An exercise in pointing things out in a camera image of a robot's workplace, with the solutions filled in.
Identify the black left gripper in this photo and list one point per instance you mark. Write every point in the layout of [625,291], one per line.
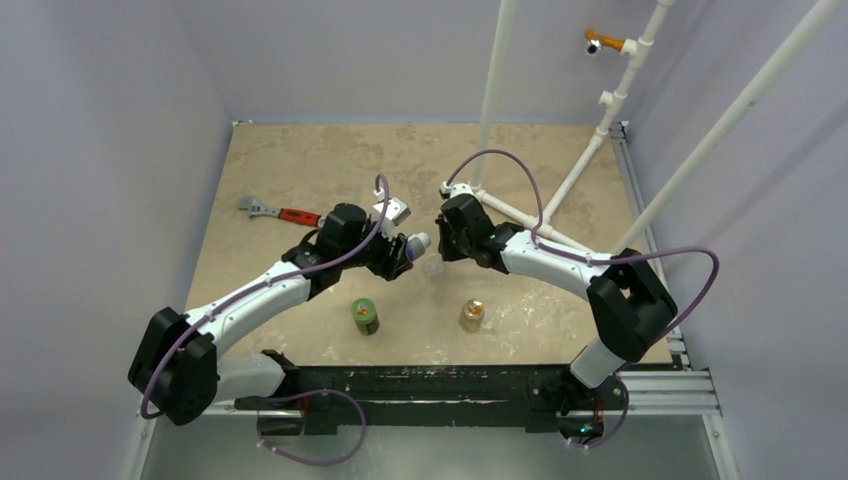
[392,258]

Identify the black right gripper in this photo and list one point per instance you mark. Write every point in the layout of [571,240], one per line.
[448,238]

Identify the white capped dark pill bottle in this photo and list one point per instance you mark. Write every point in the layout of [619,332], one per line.
[417,245]

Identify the clear plastic pill organizer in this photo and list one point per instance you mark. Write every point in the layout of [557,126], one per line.
[433,265]

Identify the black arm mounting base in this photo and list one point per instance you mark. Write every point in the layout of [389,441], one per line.
[316,400]

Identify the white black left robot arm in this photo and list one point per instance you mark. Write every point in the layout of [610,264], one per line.
[179,367]

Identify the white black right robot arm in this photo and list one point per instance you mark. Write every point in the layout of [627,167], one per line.
[630,305]

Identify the green pill bottle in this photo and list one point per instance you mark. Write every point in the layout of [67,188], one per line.
[365,316]

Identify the amber pill bottle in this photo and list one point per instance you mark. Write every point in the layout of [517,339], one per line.
[472,315]

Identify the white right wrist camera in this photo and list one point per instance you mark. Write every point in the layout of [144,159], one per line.
[448,191]

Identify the red handled adjustable wrench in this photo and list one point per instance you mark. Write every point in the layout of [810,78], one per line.
[256,208]

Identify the white PVC pipe frame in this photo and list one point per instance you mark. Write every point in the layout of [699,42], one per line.
[776,185]

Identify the aluminium extrusion frame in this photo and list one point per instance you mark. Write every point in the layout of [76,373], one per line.
[181,366]

